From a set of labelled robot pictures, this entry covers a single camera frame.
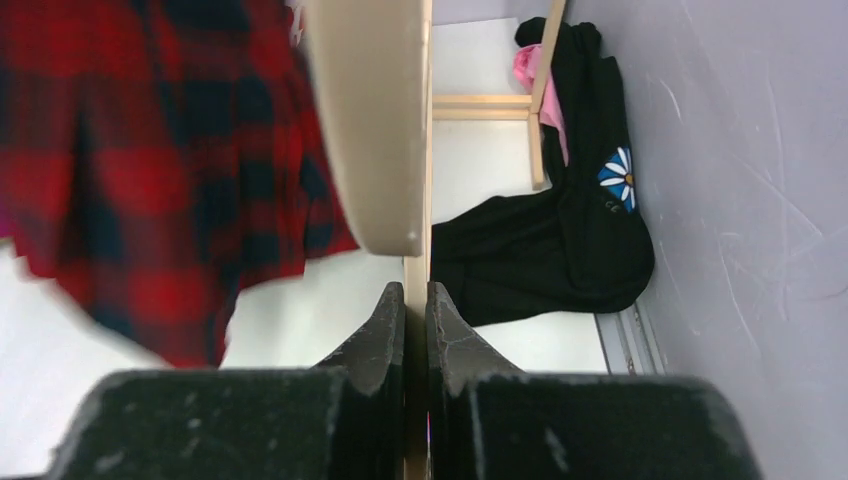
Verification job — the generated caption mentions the aluminium corner rail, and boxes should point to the aluminium corner rail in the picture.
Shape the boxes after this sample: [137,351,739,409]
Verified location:
[594,304,665,375]

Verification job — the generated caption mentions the red navy plaid skirt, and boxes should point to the red navy plaid skirt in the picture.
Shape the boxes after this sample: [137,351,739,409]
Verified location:
[1,1,357,367]

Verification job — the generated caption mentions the beige plastic hanger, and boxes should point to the beige plastic hanger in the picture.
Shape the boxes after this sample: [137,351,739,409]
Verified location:
[305,1,432,479]

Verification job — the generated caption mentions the pink cloth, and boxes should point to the pink cloth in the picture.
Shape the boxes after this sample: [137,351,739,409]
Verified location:
[513,44,569,166]

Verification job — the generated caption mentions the black shirt with flower print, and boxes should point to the black shirt with flower print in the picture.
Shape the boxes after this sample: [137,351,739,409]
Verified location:
[431,22,655,326]

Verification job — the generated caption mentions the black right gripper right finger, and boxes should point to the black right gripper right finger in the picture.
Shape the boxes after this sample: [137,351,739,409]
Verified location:
[425,282,761,480]

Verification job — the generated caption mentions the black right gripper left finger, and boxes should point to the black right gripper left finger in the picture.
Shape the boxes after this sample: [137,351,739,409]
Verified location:
[46,282,406,479]

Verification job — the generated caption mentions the wooden clothes rack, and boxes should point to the wooden clothes rack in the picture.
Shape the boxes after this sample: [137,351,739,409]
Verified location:
[432,0,567,190]

